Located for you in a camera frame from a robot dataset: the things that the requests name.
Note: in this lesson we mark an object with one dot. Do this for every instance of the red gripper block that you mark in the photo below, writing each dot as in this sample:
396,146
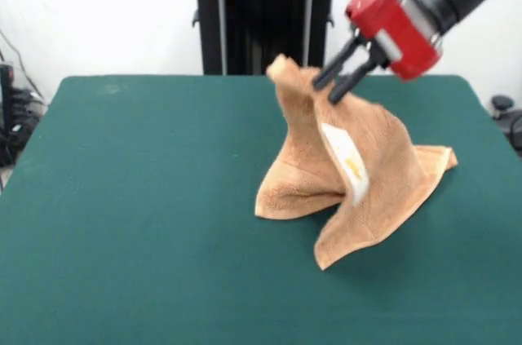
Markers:
391,31

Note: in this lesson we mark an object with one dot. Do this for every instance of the tan terry towel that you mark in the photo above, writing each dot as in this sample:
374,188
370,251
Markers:
387,157

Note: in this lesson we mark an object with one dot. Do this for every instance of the black office chair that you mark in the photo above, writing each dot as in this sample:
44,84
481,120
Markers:
510,116

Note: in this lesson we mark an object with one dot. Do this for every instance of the dark green table cloth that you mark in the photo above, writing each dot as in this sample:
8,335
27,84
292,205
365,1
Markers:
122,198

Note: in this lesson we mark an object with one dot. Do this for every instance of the black equipment box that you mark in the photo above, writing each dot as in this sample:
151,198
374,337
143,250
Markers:
6,96

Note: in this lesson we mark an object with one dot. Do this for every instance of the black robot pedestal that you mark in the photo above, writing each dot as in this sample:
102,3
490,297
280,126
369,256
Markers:
265,14

